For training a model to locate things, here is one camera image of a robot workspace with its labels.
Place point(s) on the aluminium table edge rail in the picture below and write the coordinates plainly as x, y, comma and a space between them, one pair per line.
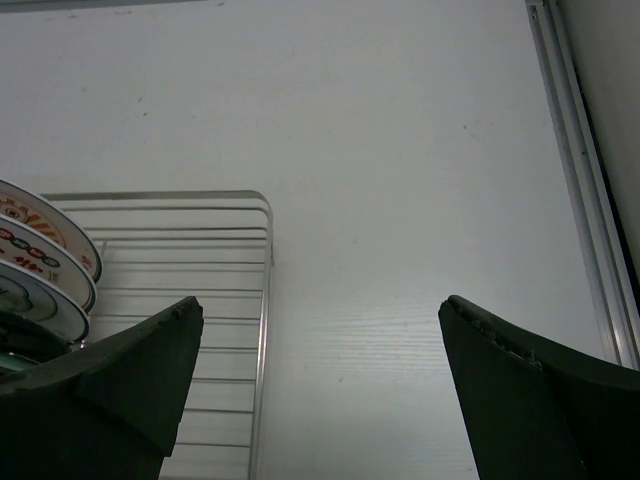
608, 272

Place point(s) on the black plate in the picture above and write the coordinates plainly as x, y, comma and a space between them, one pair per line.
29, 339

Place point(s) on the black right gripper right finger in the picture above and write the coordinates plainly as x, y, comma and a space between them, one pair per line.
534, 408

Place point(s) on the white plate orange sunburst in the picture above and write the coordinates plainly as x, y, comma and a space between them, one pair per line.
41, 215

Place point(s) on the steel wire dish rack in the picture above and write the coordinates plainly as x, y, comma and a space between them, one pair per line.
159, 247

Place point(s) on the white plate red characters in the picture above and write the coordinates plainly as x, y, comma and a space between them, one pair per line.
25, 247

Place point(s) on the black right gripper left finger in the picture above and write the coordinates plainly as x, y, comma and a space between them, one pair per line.
110, 410

